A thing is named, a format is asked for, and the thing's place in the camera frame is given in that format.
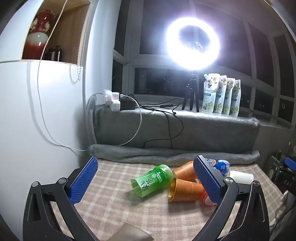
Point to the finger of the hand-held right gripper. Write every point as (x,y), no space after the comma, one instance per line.
(290,161)

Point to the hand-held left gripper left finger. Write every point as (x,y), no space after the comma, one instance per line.
(83,180)

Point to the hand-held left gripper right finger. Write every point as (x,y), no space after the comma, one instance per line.
(209,183)

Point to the orange cup with gold inside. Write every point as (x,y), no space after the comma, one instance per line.
(185,190)

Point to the white cup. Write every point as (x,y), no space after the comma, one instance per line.
(240,177)

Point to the green tea bottle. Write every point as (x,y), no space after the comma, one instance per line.
(152,180)

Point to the grey blanket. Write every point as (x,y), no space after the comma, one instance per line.
(175,132)

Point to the plaid tablecloth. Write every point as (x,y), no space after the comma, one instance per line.
(138,208)

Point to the brown flat object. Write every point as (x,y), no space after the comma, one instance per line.
(131,233)

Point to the white green refill pouch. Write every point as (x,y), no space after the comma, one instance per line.
(220,97)
(229,99)
(209,92)
(235,102)

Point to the white charger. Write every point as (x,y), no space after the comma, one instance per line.
(115,106)

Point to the black power adapter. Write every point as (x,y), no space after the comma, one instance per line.
(128,104)

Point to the white plug adapter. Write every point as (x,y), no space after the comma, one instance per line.
(109,95)

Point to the black tripod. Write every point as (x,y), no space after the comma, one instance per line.
(192,92)

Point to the red white vase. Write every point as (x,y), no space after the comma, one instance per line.
(38,39)

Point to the white window frame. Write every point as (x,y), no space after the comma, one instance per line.
(261,88)

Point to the wooden wall shelf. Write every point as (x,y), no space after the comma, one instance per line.
(69,32)

